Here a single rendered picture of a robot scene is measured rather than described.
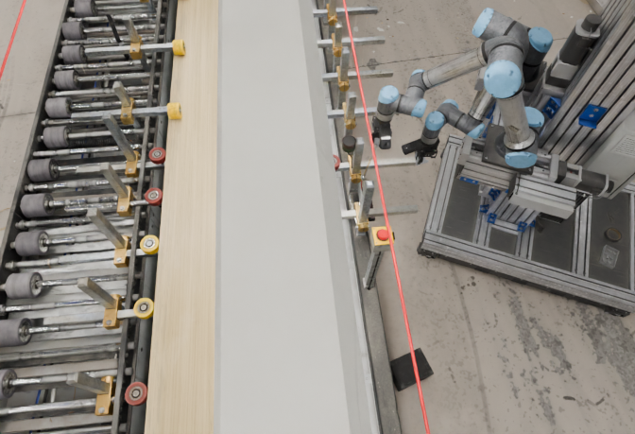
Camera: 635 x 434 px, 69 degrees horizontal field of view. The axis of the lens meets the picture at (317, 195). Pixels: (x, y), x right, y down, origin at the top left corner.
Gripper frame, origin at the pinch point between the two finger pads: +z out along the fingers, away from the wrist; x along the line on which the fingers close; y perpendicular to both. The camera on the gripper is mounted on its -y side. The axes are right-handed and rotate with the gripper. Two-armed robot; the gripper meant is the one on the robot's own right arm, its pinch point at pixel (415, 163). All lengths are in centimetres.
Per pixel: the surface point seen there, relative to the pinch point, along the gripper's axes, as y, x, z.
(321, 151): -59, -97, -154
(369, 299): -31, -63, 13
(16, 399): -185, -88, 22
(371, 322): -32, -73, 13
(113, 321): -138, -66, -3
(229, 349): -67, -117, -164
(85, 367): -152, -81, 8
